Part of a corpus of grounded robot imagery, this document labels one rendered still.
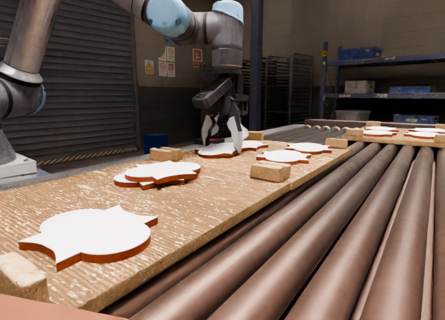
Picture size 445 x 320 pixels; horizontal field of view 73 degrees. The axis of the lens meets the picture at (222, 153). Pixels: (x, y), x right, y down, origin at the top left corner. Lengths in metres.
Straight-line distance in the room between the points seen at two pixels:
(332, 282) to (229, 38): 0.59
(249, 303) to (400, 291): 0.13
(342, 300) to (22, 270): 0.25
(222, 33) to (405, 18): 5.14
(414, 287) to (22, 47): 0.96
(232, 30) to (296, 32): 5.68
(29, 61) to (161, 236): 0.75
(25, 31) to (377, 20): 5.41
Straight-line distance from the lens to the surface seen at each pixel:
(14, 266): 0.28
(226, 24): 0.76
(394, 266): 0.36
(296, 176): 0.57
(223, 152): 0.72
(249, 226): 0.43
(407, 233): 0.44
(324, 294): 0.29
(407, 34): 5.74
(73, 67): 5.61
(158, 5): 0.65
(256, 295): 0.28
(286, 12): 6.62
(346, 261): 0.35
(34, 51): 0.99
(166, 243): 0.32
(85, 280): 0.29
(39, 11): 0.97
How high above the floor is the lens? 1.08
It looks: 11 degrees down
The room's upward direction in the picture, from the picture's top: straight up
